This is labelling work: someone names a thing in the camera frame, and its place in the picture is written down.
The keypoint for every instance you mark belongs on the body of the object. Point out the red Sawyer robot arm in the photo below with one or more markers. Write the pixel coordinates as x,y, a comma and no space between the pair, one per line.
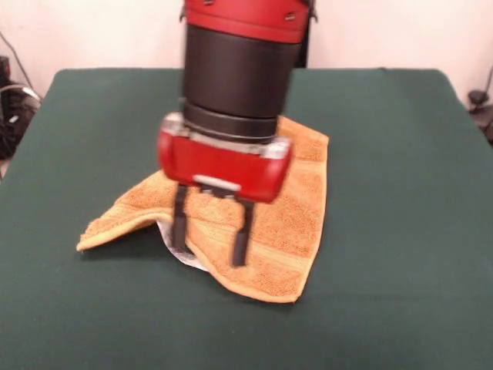
239,77

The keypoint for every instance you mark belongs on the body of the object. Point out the black device with red light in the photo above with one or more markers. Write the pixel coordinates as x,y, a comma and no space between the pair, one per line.
4,67

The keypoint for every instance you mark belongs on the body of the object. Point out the orange terry towel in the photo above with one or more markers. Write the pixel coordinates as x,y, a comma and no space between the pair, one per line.
292,231

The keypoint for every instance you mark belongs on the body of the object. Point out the dark green table cloth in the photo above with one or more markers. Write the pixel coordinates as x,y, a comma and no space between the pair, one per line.
77,308

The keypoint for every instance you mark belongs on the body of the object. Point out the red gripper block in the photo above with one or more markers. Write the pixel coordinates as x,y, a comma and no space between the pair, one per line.
223,169

